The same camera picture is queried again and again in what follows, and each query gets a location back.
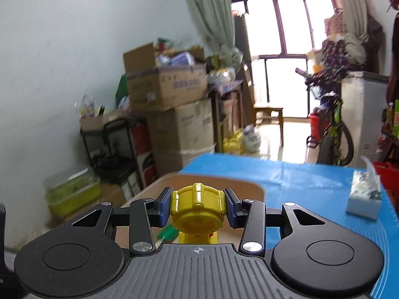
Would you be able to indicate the yellow barrel toy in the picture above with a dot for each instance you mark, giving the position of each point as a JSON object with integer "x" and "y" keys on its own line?
{"x": 196, "y": 205}

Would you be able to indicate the white plastic bag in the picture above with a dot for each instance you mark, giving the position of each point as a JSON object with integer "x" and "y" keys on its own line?
{"x": 252, "y": 138}

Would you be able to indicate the green bag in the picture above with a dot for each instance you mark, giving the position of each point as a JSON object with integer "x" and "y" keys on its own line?
{"x": 122, "y": 92}

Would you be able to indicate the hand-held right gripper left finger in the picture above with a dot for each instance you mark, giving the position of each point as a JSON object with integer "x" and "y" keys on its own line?
{"x": 165, "y": 208}

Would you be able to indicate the dark wooden table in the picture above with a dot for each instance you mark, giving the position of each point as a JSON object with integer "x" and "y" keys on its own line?
{"x": 227, "y": 99}

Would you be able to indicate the red and white box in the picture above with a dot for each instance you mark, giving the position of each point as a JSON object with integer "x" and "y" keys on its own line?
{"x": 146, "y": 158}

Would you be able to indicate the green stubby screwdriver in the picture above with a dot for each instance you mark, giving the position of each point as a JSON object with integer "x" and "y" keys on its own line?
{"x": 168, "y": 233}

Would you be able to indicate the pale green curtain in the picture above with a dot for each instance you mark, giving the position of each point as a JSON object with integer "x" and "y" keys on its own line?
{"x": 209, "y": 12}

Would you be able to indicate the bottles on shelf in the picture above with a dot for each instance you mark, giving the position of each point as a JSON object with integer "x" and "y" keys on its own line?
{"x": 391, "y": 118}

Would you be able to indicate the blue table mat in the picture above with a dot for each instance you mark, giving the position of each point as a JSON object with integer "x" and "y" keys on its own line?
{"x": 296, "y": 187}

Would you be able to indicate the red crate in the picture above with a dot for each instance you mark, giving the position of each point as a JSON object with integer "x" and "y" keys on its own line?
{"x": 388, "y": 174}

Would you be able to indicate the beige plastic basin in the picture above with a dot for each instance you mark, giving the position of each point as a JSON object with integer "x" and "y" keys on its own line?
{"x": 246, "y": 190}

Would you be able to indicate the wooden chair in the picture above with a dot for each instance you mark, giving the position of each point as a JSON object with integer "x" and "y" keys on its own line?
{"x": 268, "y": 112}

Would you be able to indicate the black and green bicycle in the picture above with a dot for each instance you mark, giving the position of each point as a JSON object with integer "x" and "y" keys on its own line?
{"x": 333, "y": 130}

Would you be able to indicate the black utility cart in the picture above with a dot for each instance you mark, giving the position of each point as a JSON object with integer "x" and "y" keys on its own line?
{"x": 109, "y": 155}

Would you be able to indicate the white chest freezer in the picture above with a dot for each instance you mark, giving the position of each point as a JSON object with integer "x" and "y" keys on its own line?
{"x": 364, "y": 115}

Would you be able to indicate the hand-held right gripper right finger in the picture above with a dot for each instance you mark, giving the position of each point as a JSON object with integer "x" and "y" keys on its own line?
{"x": 230, "y": 207}

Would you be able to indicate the green container with clear lid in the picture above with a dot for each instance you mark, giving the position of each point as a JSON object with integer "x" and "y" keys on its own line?
{"x": 73, "y": 193}

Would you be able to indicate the large wrapped cardboard box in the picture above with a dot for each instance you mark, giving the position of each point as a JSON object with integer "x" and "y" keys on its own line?
{"x": 184, "y": 134}

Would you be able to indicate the taped cardboard box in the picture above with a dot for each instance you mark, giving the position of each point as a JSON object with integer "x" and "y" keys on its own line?
{"x": 168, "y": 88}

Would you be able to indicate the pile of clothes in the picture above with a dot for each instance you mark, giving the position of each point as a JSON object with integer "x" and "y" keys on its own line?
{"x": 343, "y": 53}

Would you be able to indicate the tissue pack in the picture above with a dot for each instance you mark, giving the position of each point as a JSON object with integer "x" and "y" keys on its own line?
{"x": 363, "y": 199}

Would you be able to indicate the yellow plastic bag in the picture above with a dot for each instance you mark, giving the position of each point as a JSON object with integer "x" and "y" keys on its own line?
{"x": 232, "y": 143}

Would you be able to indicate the window with dark frame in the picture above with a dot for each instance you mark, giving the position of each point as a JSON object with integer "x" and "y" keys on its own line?
{"x": 282, "y": 25}

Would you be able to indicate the cardboard box with open flaps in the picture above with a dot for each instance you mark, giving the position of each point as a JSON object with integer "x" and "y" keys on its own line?
{"x": 140, "y": 56}

